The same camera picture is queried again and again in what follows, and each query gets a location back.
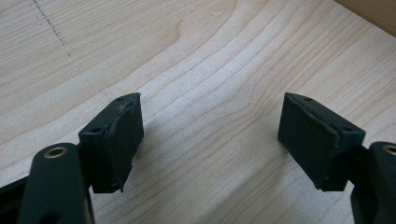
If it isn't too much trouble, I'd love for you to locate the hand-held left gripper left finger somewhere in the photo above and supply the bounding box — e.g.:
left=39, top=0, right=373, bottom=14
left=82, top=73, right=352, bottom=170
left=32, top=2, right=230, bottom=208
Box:
left=78, top=91, right=145, bottom=194

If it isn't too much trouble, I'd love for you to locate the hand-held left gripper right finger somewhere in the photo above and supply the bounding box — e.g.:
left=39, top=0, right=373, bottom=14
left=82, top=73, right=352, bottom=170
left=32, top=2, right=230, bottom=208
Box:
left=276, top=91, right=367, bottom=192

